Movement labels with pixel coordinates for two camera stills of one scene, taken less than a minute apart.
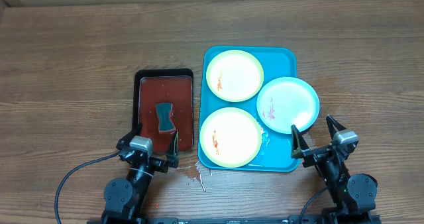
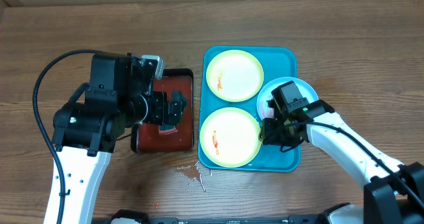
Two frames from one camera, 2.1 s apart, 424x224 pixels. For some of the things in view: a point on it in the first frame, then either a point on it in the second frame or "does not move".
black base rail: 296,219 does not move
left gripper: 162,165 to 172,112
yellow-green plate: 230,137 does not move
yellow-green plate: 234,75 does not move
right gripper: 316,157 to 272,138
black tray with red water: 152,87 does not move
